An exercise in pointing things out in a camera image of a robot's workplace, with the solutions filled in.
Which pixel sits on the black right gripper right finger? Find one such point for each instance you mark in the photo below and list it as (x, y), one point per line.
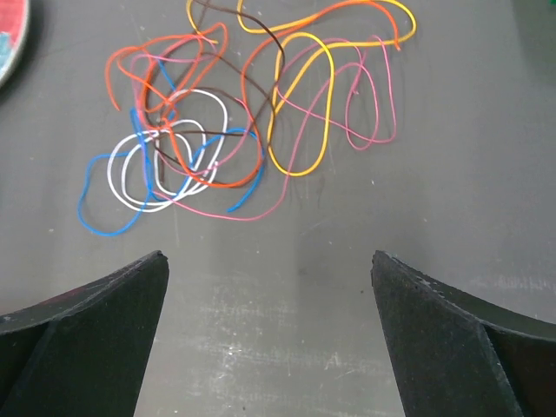
(454, 354)

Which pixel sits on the red floral plate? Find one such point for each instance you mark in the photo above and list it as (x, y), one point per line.
(14, 26)

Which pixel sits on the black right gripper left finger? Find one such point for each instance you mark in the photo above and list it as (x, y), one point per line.
(84, 352)

